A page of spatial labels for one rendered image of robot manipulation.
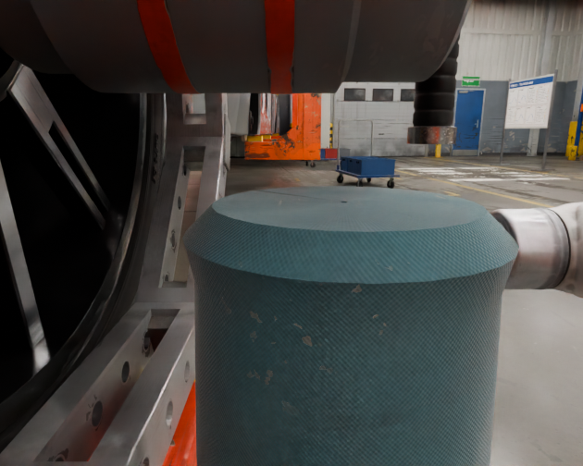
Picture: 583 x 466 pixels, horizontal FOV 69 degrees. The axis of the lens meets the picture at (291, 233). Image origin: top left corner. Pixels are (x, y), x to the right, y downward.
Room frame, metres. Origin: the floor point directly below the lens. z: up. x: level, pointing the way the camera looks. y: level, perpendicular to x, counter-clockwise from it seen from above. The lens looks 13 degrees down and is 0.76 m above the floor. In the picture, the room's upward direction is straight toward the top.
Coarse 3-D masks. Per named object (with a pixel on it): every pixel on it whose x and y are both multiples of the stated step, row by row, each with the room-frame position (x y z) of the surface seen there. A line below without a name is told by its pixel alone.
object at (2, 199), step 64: (0, 64) 0.28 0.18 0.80; (0, 128) 0.46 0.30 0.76; (64, 128) 0.34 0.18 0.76; (128, 128) 0.46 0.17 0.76; (0, 192) 0.25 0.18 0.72; (64, 192) 0.35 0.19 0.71; (128, 192) 0.42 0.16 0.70; (0, 256) 0.25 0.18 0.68; (64, 256) 0.36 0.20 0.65; (0, 320) 0.26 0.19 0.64; (64, 320) 0.30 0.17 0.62; (0, 384) 0.22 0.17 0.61
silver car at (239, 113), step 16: (192, 96) 2.64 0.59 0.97; (240, 96) 2.89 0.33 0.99; (256, 96) 3.77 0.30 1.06; (272, 96) 6.67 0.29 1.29; (240, 112) 2.90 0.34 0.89; (256, 112) 3.81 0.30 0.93; (272, 112) 6.72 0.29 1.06; (240, 128) 2.92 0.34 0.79; (256, 128) 3.81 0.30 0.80; (272, 128) 6.77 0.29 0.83
